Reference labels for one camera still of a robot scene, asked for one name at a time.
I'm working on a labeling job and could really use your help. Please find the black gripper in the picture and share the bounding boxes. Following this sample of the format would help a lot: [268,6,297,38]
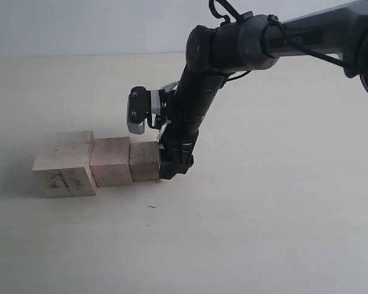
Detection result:
[158,115,205,180]

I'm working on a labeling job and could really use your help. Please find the second largest wooden cube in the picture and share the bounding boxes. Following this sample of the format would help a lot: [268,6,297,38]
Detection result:
[90,137,133,187]

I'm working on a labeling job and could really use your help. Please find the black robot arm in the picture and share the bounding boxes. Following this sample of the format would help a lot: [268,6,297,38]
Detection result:
[159,1,368,179]

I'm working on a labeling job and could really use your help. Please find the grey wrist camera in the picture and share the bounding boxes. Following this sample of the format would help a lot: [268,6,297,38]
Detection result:
[126,85,172,135]

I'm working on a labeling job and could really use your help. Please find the black cable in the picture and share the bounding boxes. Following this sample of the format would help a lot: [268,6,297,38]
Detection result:
[208,0,356,80]

